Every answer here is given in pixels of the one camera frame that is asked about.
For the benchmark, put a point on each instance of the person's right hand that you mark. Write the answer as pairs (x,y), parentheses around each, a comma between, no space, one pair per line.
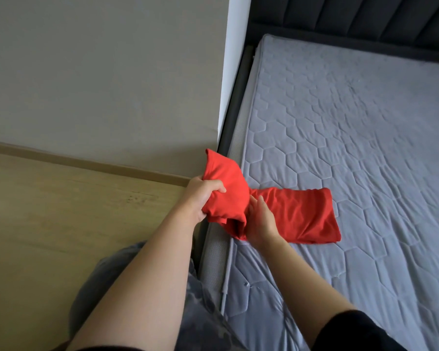
(262,224)

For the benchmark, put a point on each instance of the grey quilted bed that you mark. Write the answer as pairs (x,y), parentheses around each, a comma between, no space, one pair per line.
(366,128)

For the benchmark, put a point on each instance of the dark grey upholstered headboard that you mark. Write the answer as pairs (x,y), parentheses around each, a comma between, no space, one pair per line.
(351,18)

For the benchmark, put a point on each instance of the red polo shirt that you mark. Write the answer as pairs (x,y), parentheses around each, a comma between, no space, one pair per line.
(300,215)

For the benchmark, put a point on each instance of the person's left forearm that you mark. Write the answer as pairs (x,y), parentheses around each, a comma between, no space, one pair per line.
(143,288)

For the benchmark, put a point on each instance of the person's right forearm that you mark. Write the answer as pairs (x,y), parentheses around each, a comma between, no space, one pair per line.
(307,288)

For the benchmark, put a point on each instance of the person's left hand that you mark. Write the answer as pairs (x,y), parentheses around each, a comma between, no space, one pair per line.
(197,197)

